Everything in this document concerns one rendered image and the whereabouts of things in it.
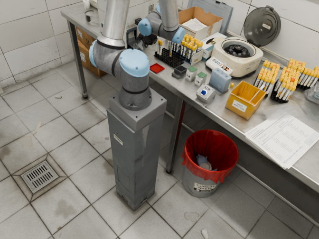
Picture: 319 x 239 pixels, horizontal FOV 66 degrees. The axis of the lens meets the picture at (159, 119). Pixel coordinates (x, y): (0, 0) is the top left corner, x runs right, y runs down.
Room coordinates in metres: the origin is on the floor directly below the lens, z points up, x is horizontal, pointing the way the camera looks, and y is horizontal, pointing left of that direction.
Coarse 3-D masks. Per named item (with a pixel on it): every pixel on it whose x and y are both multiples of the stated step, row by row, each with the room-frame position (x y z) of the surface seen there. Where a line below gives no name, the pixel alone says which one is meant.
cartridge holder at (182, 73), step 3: (180, 66) 1.20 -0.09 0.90; (183, 66) 1.19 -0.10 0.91; (174, 69) 1.16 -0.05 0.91; (177, 69) 1.17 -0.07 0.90; (180, 69) 1.19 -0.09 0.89; (183, 69) 1.18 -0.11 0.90; (186, 69) 1.16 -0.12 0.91; (174, 72) 1.15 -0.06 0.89; (177, 72) 1.14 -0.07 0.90; (180, 72) 1.13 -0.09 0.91; (183, 72) 1.15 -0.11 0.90; (174, 75) 1.13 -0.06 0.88; (177, 75) 1.13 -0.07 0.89; (180, 75) 1.13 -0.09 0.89; (183, 75) 1.15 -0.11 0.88
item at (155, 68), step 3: (156, 63) 1.23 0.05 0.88; (150, 66) 1.20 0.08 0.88; (153, 66) 1.21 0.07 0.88; (156, 66) 1.21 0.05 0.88; (159, 66) 1.21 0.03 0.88; (150, 69) 1.17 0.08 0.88; (153, 69) 1.18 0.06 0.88; (156, 69) 1.18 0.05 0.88; (159, 69) 1.18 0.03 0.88; (162, 69) 1.18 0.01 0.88; (156, 72) 1.15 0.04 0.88
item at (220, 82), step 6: (216, 72) 1.07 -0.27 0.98; (210, 78) 1.09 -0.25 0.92; (216, 78) 1.06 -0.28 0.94; (222, 78) 1.04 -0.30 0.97; (228, 78) 1.03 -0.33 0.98; (210, 84) 1.08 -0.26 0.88; (216, 84) 1.05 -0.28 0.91; (222, 84) 1.03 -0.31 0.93; (228, 84) 1.04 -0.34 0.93; (216, 90) 1.04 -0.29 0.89; (222, 90) 1.02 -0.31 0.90; (228, 90) 1.05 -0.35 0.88
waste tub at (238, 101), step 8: (240, 88) 1.02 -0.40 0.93; (248, 88) 1.00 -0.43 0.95; (256, 88) 0.98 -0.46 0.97; (232, 96) 0.91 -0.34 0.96; (240, 96) 1.01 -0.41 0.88; (248, 96) 0.99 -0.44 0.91; (256, 96) 0.97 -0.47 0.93; (232, 104) 0.90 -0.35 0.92; (240, 104) 0.88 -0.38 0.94; (248, 104) 0.86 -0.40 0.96; (256, 104) 0.86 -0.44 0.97; (240, 112) 0.87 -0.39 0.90; (248, 112) 0.85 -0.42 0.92
